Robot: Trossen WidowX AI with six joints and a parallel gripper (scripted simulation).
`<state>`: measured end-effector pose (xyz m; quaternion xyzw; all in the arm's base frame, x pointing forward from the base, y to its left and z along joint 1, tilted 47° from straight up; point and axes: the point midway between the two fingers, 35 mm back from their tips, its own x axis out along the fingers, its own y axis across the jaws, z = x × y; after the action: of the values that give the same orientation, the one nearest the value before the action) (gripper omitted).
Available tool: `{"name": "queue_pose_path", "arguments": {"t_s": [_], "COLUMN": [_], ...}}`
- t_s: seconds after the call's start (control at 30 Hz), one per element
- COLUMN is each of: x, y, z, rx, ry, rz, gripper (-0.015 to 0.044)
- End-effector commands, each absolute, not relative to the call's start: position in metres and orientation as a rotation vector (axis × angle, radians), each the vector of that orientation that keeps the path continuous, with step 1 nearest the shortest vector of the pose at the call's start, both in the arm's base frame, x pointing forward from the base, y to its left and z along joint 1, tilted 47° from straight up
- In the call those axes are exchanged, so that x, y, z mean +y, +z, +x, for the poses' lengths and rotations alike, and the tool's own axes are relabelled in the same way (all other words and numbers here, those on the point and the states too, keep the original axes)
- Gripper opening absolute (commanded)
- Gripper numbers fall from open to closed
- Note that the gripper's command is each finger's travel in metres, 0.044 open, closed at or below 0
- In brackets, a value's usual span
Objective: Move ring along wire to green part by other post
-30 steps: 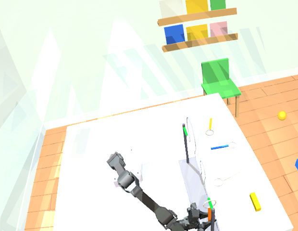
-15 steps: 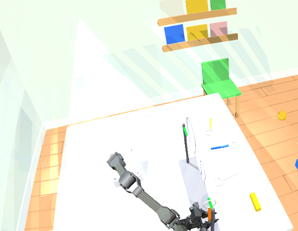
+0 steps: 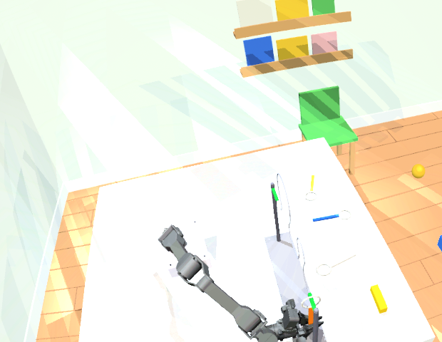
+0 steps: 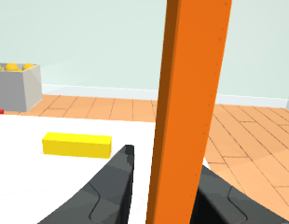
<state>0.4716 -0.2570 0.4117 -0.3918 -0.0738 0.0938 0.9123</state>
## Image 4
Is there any yellow rectangular block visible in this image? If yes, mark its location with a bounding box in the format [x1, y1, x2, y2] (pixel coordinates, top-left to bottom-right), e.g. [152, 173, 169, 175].
[41, 132, 112, 160]

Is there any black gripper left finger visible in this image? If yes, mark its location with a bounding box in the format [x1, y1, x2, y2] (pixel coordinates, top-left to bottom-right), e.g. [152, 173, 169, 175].
[36, 145, 136, 224]

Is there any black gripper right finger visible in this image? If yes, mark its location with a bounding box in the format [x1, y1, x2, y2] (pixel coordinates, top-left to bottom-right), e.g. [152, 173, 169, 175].
[189, 164, 289, 224]

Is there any orange handle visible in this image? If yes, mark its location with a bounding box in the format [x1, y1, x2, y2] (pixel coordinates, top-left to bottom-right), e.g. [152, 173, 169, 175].
[144, 0, 231, 224]

